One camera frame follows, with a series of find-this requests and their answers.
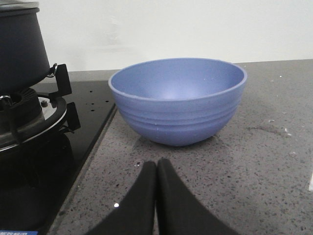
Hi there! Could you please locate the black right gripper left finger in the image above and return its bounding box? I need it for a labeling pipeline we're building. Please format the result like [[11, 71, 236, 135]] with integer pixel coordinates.
[[87, 162, 157, 235]]

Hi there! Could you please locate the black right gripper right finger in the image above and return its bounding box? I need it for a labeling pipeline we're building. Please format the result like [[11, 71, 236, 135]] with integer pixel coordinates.
[[156, 159, 238, 235]]

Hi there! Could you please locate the glass lid with blue knob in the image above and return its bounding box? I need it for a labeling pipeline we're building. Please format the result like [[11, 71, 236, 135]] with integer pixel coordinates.
[[0, 0, 39, 13]]

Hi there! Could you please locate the black glass cooktop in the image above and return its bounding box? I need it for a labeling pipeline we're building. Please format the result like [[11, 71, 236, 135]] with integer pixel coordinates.
[[0, 81, 114, 235]]

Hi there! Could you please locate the blue plastic bowl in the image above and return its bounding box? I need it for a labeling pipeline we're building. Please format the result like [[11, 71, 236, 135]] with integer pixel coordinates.
[[109, 58, 247, 146]]

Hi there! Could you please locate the blue white energy label sticker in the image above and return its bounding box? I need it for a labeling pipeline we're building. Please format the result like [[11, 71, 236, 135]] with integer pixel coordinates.
[[0, 230, 38, 235]]

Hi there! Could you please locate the black gas burner with grate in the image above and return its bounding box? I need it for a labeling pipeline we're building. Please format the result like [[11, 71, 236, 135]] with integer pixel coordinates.
[[0, 64, 81, 152]]

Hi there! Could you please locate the dark blue saucepan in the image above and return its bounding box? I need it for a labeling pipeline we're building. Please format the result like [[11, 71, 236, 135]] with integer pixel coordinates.
[[0, 8, 50, 94]]

